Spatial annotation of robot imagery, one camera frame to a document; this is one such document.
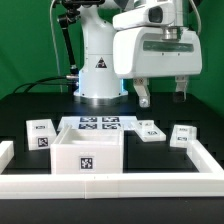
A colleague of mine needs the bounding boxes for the white cabinet top block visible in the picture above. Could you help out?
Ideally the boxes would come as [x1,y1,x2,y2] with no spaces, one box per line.
[26,119,56,151]

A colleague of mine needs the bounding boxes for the white cabinet door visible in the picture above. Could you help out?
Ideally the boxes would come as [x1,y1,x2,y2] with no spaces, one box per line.
[170,125,197,148]
[131,120,166,142]

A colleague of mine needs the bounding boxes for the white U-shaped obstacle fence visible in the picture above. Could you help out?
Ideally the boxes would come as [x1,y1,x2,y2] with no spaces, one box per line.
[0,140,224,199]

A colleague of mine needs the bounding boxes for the black cables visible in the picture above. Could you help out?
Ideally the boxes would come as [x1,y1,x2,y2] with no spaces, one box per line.
[12,75,79,95]

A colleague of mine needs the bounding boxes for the white cabinet body box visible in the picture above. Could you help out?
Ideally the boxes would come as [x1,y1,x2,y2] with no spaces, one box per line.
[50,126,124,174]

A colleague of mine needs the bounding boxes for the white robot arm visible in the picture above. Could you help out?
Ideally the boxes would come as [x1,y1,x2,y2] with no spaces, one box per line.
[74,0,202,108]

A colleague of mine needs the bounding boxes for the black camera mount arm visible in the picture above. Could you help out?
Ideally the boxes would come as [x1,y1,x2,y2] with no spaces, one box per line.
[56,0,105,92]

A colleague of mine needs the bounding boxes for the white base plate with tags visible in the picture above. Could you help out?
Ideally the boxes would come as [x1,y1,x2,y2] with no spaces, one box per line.
[57,116,137,131]

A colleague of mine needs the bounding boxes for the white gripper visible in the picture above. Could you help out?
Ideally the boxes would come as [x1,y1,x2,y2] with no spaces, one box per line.
[113,27,202,108]

